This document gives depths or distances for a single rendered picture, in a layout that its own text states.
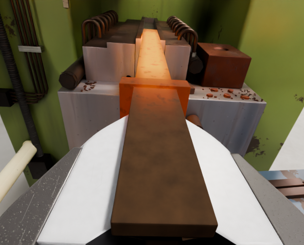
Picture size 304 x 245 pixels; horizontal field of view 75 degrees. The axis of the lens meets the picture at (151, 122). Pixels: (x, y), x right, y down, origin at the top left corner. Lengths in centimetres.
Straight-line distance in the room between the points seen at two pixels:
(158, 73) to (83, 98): 23
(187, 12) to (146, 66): 70
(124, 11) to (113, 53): 48
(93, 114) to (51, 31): 27
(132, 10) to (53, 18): 38
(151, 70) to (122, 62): 23
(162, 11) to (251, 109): 57
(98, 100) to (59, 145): 40
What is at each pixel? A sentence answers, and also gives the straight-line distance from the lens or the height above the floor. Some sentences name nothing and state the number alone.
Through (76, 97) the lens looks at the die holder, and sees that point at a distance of 38.
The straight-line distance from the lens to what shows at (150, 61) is 20.
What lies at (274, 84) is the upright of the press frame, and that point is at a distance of 66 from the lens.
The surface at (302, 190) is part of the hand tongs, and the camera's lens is 53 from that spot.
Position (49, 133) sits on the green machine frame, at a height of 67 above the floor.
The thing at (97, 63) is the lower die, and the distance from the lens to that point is 41.
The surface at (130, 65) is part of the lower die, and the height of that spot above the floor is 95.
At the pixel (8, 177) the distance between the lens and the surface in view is 66.
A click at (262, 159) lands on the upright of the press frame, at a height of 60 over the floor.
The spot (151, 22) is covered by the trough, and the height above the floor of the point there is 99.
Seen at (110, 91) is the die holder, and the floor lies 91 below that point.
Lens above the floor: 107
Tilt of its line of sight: 33 degrees down
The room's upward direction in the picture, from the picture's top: 5 degrees clockwise
